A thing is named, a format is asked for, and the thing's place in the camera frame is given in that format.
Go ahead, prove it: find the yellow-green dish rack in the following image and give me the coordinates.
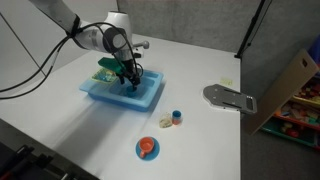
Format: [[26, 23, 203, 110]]
[[91, 67, 118, 84]]

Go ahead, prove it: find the grey toy faucet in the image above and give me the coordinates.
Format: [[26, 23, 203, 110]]
[[132, 40, 151, 51]]

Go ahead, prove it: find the yellow sticky note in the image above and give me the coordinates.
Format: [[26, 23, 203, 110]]
[[219, 77, 234, 87]]

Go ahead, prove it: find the blue toy saucer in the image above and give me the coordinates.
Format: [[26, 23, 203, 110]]
[[135, 136, 161, 162]]

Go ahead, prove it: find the blue toy utensil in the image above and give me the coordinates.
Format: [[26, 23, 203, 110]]
[[101, 73, 114, 82]]

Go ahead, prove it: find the blue toy cup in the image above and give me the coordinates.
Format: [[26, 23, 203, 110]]
[[124, 85, 139, 99]]

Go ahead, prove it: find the black equipment frame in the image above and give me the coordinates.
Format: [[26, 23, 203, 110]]
[[0, 141, 78, 180]]

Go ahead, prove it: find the small blue and orange cup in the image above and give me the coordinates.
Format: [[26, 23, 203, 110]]
[[171, 110, 183, 126]]

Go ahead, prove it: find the grey metal mounting plate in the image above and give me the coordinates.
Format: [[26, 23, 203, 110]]
[[202, 83, 258, 116]]

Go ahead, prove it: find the black stand pole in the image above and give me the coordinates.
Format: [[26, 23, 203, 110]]
[[234, 0, 274, 60]]

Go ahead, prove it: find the black cable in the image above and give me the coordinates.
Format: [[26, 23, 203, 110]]
[[0, 21, 144, 94], [0, 33, 73, 100]]

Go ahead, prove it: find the orange toy cup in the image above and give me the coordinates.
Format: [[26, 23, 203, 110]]
[[138, 136, 156, 159]]

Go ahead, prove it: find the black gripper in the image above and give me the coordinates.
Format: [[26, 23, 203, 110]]
[[115, 59, 143, 93]]

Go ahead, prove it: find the light blue toy sink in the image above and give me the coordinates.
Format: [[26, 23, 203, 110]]
[[78, 68, 165, 113]]

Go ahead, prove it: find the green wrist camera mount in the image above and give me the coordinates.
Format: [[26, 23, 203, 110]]
[[97, 56, 127, 75]]

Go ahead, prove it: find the wooden toy storage shelf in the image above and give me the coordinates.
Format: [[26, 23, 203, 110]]
[[250, 49, 320, 151]]

